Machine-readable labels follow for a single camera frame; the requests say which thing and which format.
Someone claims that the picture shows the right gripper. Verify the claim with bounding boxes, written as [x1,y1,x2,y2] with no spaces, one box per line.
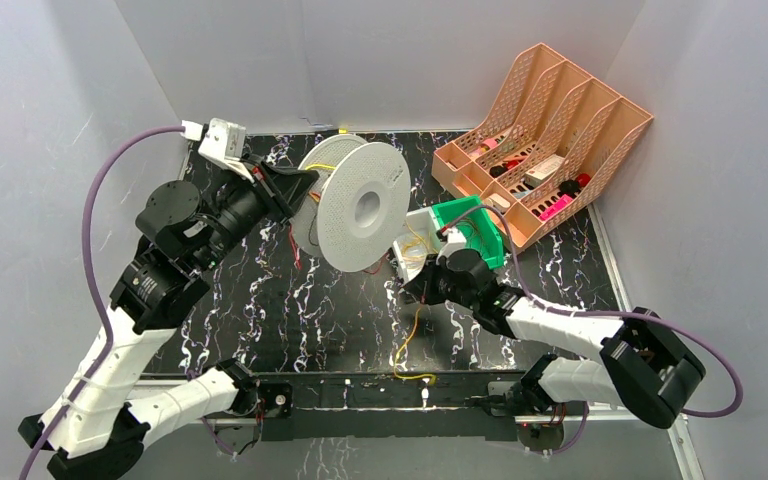
[405,253,477,311]

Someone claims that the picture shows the white plastic bin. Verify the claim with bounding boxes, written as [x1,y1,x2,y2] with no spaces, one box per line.
[391,207,443,284]

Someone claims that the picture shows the white perforated cable spool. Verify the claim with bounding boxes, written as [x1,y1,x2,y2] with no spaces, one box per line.
[291,134,411,272]

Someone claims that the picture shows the green plastic bin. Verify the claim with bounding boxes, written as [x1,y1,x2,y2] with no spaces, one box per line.
[432,195,505,269]

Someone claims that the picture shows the yellow cable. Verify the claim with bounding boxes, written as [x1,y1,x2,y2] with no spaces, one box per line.
[304,162,438,384]

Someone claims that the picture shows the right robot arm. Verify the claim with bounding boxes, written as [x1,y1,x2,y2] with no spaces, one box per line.
[402,249,706,429]

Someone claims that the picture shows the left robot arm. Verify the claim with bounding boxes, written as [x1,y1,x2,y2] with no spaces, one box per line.
[18,156,319,479]

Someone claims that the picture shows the white box in rack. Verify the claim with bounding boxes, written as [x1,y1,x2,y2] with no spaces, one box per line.
[523,154,565,187]

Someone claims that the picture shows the peach file organizer rack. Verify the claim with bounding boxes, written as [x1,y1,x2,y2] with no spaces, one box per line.
[432,43,654,253]

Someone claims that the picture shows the red capped item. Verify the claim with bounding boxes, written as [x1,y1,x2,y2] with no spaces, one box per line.
[576,173,591,189]

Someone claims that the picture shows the yellow cables in white bin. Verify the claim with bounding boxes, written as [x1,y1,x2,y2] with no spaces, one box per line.
[402,225,438,266]

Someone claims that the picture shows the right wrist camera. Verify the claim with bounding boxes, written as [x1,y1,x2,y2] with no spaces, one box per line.
[435,226,467,264]

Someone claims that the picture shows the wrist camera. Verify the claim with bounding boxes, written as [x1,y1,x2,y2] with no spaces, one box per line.
[181,118,254,183]
[435,226,467,264]

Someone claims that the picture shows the red cable on spool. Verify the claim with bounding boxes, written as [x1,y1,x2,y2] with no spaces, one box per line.
[287,225,389,276]

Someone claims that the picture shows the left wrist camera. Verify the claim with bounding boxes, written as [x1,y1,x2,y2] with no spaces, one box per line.
[181,118,254,183]

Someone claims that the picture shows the dark cables in green bin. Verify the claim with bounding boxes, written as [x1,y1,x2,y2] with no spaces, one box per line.
[460,221,498,256]

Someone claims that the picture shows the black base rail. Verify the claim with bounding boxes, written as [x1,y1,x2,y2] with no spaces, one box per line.
[251,369,624,444]

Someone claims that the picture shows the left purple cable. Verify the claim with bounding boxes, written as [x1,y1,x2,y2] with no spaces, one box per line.
[18,125,187,480]

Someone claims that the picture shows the purple cable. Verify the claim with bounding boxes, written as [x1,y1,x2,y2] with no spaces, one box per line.
[18,125,187,480]
[443,203,744,420]

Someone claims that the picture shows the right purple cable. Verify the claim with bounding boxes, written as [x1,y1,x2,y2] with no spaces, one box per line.
[443,203,744,420]

